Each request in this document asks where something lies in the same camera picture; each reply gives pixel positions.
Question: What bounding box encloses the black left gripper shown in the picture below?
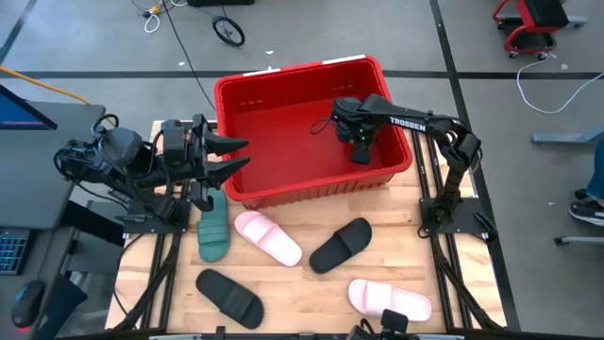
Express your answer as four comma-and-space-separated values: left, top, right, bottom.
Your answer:
161, 113, 252, 213

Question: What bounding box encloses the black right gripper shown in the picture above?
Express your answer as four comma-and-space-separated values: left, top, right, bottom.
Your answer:
329, 96, 379, 165

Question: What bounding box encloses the green slide sandal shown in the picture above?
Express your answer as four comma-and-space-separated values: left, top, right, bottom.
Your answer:
196, 187, 231, 264

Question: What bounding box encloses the pink slide sandal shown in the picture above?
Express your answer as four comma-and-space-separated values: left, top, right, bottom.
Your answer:
347, 279, 433, 323
233, 211, 304, 268

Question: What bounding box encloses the black slide sandal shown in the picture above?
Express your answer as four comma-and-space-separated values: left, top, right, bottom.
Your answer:
194, 268, 265, 331
309, 217, 374, 275

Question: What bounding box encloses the large red plastic bin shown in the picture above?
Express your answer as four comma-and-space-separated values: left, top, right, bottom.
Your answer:
213, 54, 414, 211

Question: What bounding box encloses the grey desk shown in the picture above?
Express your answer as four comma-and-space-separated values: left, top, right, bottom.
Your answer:
0, 101, 108, 231

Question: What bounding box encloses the black table edge bar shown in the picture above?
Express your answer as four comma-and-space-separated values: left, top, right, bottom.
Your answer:
56, 327, 604, 340

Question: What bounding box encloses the grey furniture foot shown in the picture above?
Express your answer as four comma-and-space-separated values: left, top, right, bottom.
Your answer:
531, 123, 604, 145

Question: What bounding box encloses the computer monitor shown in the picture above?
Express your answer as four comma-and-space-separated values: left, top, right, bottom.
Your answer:
0, 83, 59, 131

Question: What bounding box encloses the red rolling cart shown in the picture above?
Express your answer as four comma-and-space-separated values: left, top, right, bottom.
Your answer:
492, 0, 589, 60

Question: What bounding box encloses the black backlit keyboard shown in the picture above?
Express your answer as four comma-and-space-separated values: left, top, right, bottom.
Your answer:
0, 228, 30, 277

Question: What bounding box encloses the person's shoe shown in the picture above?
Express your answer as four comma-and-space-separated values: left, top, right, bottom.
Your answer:
568, 188, 604, 228

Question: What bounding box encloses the person's leg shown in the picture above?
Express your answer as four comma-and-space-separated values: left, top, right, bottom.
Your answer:
586, 140, 604, 200

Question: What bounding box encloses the black computer mouse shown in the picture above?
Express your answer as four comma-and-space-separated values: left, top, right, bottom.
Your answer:
10, 279, 47, 330

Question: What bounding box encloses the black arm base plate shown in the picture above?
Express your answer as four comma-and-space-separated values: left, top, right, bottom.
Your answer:
418, 196, 491, 238
123, 197, 191, 235

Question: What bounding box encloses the long black floor cable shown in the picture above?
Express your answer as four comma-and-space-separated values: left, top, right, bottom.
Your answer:
159, 0, 217, 111

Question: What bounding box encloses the black ring-shaped wheel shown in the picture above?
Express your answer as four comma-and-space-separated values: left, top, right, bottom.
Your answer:
211, 15, 246, 48

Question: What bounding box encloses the black aluminium frame rail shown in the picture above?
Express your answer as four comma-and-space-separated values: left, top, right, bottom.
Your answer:
111, 233, 184, 332
411, 130, 505, 331

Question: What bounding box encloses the white coiled cable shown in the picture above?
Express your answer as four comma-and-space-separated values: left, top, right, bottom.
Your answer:
143, 3, 162, 35

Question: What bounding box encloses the black table-level camera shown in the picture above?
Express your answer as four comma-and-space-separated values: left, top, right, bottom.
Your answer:
346, 309, 411, 340

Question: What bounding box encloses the long white floor cable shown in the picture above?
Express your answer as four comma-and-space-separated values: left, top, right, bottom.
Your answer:
515, 56, 604, 115

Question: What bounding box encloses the yellow floor cable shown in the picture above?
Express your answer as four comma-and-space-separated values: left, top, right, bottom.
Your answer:
0, 65, 92, 106

